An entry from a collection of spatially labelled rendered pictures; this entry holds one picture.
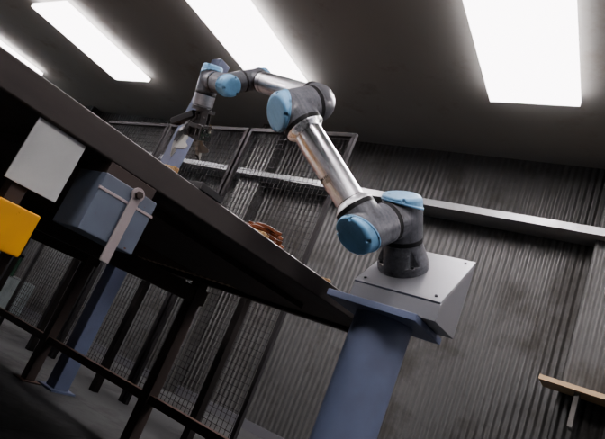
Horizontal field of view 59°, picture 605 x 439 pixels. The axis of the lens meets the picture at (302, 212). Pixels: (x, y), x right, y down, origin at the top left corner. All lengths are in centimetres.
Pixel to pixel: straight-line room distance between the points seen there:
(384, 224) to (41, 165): 83
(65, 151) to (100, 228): 16
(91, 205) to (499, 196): 419
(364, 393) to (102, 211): 82
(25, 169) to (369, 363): 95
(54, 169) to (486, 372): 384
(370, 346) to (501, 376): 302
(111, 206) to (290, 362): 405
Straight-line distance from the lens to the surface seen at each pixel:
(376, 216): 141
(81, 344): 356
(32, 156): 104
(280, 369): 505
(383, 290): 150
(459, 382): 449
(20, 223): 102
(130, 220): 112
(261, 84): 187
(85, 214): 107
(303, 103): 153
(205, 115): 195
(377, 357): 149
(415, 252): 154
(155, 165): 116
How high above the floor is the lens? 62
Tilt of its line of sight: 16 degrees up
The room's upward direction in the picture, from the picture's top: 23 degrees clockwise
